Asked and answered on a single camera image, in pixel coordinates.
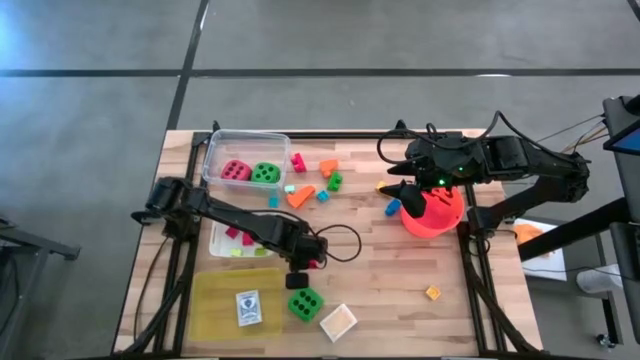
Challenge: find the clear plastic container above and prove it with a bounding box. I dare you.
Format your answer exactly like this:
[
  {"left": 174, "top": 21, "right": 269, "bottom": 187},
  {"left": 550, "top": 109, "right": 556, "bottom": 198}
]
[{"left": 202, "top": 128, "right": 292, "bottom": 192}]

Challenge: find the green foam die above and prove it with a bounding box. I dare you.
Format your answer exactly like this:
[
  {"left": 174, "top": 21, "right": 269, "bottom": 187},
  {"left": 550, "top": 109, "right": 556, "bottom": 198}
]
[
  {"left": 287, "top": 287, "right": 326, "bottom": 324},
  {"left": 250, "top": 161, "right": 282, "bottom": 185}
]

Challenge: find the orange pumpkin bucket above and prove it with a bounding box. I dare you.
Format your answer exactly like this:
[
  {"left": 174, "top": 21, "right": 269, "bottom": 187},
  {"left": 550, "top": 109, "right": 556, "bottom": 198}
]
[{"left": 399, "top": 184, "right": 466, "bottom": 240}]

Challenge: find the tablet with blue screen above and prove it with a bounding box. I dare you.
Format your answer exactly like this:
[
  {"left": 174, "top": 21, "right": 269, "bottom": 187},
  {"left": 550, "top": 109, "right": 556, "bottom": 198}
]
[{"left": 603, "top": 122, "right": 640, "bottom": 156}]

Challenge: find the thin cable bundle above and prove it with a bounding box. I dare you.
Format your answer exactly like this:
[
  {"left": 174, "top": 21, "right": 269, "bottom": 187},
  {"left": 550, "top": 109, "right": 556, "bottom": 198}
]
[{"left": 537, "top": 113, "right": 609, "bottom": 154}]

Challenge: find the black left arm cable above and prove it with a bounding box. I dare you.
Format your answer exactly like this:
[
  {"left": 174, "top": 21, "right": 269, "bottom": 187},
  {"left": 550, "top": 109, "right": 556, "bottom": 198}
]
[{"left": 308, "top": 223, "right": 363, "bottom": 264}]

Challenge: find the black equipment stand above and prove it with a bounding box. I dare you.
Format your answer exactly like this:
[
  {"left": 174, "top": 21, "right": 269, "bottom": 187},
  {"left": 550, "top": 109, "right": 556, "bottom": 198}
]
[{"left": 517, "top": 94, "right": 640, "bottom": 346}]

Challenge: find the white paper sheet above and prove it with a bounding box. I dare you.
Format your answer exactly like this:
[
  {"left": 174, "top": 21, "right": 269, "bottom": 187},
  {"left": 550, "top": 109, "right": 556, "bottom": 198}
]
[{"left": 513, "top": 217, "right": 569, "bottom": 282}]

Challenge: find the orange big building block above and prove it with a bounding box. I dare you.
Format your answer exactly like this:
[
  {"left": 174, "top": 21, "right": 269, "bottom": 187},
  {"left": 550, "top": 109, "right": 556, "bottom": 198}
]
[{"left": 318, "top": 158, "right": 340, "bottom": 179}]

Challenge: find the white plastic bin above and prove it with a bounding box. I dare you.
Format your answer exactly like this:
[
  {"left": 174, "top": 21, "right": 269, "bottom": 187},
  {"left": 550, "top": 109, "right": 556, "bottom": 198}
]
[{"left": 208, "top": 219, "right": 276, "bottom": 259}]

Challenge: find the black metal table frame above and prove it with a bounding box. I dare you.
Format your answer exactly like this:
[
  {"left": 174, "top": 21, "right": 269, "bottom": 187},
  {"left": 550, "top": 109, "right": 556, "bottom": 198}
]
[{"left": 113, "top": 119, "right": 546, "bottom": 360}]

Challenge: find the yellow translucent tray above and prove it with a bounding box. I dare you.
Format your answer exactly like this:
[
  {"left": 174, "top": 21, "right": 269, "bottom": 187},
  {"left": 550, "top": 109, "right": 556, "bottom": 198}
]
[{"left": 188, "top": 267, "right": 285, "bottom": 344}]

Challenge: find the pink die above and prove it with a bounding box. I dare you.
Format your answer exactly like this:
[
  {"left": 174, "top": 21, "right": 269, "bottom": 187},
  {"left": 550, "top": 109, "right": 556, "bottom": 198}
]
[{"left": 220, "top": 159, "right": 253, "bottom": 182}]

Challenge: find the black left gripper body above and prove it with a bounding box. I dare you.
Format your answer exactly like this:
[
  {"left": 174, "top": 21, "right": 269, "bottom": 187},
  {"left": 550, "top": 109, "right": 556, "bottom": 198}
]
[{"left": 283, "top": 229, "right": 330, "bottom": 272}]

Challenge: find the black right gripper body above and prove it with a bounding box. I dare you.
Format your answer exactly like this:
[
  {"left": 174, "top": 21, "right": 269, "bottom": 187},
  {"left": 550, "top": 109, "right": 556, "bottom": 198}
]
[{"left": 406, "top": 132, "right": 485, "bottom": 191}]

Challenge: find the person's foot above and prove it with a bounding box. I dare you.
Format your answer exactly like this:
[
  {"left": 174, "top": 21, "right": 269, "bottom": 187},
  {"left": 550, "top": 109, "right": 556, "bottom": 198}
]
[{"left": 575, "top": 263, "right": 624, "bottom": 295}]

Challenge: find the orange curved building block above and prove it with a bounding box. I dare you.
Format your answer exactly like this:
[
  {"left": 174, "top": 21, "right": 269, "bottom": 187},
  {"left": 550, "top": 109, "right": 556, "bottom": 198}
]
[{"left": 285, "top": 184, "right": 317, "bottom": 210}]

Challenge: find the orange playing card deck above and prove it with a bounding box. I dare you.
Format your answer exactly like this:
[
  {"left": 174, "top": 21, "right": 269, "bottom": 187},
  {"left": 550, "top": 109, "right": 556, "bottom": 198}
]
[{"left": 318, "top": 302, "right": 359, "bottom": 344}]

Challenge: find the blue playing card deck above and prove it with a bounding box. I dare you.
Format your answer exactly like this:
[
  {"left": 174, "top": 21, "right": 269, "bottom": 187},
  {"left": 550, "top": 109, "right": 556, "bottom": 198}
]
[{"left": 235, "top": 289, "right": 264, "bottom": 328}]

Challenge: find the orange object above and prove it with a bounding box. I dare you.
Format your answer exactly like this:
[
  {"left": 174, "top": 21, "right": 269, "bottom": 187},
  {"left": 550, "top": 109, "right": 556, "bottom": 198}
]
[{"left": 513, "top": 223, "right": 546, "bottom": 246}]

